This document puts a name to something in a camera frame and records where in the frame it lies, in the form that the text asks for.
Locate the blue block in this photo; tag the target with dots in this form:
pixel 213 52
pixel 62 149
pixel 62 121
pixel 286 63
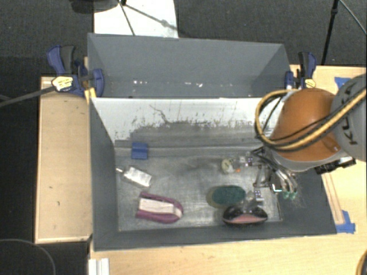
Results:
pixel 139 150

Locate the black cylinder on white bracket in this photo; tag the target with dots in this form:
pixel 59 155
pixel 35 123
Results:
pixel 329 167

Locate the grey metal bin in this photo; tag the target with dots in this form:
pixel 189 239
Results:
pixel 183 67

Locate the black and pink oval thing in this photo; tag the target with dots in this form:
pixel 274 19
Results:
pixel 243 218

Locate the green round scouring pad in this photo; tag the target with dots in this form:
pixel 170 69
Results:
pixel 228 196

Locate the pale wood board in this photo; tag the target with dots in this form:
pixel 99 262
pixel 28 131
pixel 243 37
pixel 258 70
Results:
pixel 63 168

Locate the small pale round thing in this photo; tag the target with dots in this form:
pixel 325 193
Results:
pixel 227 165

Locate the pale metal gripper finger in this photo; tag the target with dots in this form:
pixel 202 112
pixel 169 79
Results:
pixel 253 200
pixel 243 161

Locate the purple and white pouch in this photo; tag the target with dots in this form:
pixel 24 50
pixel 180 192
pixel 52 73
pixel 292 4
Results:
pixel 157 208

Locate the clear plastic bottle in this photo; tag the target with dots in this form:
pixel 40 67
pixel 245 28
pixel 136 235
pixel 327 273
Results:
pixel 137 177

